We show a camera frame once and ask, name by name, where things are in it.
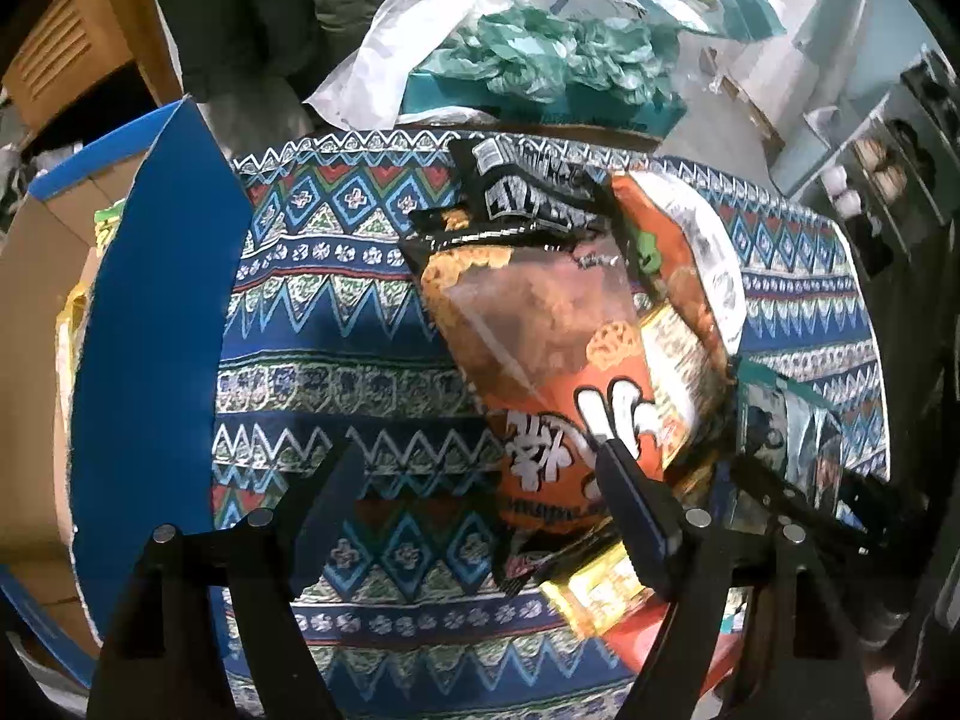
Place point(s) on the white plastic bag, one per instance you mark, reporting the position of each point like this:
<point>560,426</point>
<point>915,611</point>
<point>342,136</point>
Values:
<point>405,37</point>

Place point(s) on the black white-print snack bag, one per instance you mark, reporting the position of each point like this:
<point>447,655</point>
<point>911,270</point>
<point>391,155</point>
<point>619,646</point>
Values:
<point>525,180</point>

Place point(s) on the metal shelf rack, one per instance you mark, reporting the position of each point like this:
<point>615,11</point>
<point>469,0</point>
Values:
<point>892,157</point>

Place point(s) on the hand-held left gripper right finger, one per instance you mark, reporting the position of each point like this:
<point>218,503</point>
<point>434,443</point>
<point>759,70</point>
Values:
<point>637,517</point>

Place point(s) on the red snack packet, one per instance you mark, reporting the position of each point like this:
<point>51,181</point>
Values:
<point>675,652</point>

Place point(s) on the dark jacket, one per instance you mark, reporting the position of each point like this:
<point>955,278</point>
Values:
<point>232,7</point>

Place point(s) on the blue cardboard box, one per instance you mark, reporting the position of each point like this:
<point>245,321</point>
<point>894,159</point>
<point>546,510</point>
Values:
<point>157,330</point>

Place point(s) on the wooden cabinet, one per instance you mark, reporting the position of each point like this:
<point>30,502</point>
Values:
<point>67,45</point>

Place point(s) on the yellow packet in box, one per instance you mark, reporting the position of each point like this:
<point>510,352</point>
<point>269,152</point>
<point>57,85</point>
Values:
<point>73,337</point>

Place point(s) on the teal lined cardboard box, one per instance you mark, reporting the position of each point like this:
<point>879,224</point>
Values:
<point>525,109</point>

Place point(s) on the silver green snack packet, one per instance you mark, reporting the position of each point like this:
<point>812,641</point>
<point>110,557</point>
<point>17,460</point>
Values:
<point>795,427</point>

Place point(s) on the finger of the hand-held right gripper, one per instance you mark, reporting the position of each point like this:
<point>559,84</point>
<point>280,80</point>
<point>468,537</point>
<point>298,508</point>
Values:
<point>787,499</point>

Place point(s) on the teal green bag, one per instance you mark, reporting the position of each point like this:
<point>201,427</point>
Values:
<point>555,52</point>

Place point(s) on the orange-red snack bag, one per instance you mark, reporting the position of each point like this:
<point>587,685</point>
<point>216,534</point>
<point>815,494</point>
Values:
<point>682,255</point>

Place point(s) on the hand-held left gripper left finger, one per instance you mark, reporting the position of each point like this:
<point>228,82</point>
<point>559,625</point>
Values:
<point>330,510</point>

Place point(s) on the patterned blue tablecloth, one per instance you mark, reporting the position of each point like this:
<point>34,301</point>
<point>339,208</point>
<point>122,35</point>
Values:
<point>360,315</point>

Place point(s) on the yellow snack packet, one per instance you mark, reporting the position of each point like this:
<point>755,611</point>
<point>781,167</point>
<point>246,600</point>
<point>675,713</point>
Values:
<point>600,592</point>

